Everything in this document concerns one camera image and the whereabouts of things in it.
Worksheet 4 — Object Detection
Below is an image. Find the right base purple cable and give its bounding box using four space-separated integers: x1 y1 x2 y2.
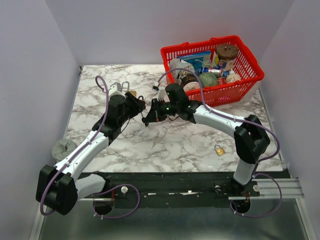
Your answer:
229 172 283 218

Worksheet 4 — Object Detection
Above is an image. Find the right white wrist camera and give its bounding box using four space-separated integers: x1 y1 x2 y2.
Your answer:
152 85 167 102

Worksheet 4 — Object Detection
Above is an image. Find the large brass padlock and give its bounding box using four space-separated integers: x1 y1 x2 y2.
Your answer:
121 81 137 97

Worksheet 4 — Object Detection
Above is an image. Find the white round bottle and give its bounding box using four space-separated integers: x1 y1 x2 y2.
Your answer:
225 69 242 84

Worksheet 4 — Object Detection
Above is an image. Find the small brass padlock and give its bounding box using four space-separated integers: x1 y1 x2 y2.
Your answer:
214 144 226 156

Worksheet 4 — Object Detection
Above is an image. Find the blue book box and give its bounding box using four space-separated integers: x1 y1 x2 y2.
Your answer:
177 50 212 72

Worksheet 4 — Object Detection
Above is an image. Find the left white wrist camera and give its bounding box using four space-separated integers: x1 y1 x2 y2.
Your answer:
108 82 123 97

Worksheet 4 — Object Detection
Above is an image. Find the black label cup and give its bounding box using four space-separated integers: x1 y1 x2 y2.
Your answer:
178 73 200 92

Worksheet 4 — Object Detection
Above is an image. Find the aluminium frame rail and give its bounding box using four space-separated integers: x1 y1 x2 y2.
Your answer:
223 178 305 200

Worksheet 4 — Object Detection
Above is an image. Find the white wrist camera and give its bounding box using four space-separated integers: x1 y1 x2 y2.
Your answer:
152 85 167 102
108 82 123 97

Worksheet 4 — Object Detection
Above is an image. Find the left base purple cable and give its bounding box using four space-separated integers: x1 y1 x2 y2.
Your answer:
92 183 141 220

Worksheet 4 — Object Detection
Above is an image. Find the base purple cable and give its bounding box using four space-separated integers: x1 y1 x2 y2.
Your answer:
229 172 283 218
92 183 141 220

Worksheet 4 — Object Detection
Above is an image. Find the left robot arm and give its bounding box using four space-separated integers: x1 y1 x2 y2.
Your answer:
36 92 146 215

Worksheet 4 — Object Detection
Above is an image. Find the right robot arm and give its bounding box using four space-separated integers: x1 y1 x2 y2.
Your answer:
142 83 271 196

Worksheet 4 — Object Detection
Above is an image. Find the red soda can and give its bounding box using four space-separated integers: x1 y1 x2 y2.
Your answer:
217 77 227 86

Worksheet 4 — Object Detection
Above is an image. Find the orange black padlock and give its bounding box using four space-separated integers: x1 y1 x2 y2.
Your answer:
138 95 145 101

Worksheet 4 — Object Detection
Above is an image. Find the blue soda can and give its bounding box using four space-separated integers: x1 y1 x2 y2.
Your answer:
207 67 230 78

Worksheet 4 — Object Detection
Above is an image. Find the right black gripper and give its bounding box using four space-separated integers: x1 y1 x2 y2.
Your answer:
143 98 179 124

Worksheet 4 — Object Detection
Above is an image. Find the grey tape roll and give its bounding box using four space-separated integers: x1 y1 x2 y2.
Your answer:
51 139 77 162

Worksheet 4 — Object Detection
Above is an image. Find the white snack bag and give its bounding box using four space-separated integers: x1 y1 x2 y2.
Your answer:
169 58 195 81

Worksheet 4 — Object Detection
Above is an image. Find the red plastic basket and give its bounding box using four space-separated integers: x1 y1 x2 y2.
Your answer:
160 35 265 107

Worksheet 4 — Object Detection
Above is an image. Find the green melon ball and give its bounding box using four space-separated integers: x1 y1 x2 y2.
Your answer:
198 72 218 88

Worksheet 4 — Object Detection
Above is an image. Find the brown lid canister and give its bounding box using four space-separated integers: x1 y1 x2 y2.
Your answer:
213 43 239 71

